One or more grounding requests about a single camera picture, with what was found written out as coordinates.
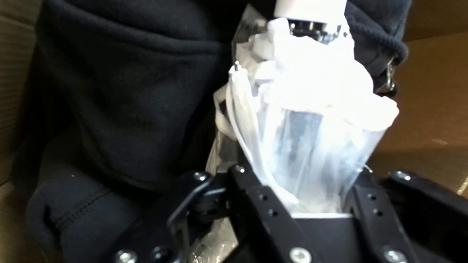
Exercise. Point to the white cardboard box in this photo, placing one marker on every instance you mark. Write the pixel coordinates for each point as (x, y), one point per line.
(419, 43)

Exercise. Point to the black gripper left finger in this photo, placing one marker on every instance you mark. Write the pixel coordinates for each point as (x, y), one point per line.
(265, 230)

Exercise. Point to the white object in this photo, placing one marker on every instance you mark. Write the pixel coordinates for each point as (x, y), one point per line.
(299, 107)

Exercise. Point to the dark navy clothing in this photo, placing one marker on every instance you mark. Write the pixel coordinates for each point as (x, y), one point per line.
(122, 104)

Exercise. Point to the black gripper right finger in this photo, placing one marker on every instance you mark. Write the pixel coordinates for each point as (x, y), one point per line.
(384, 236)

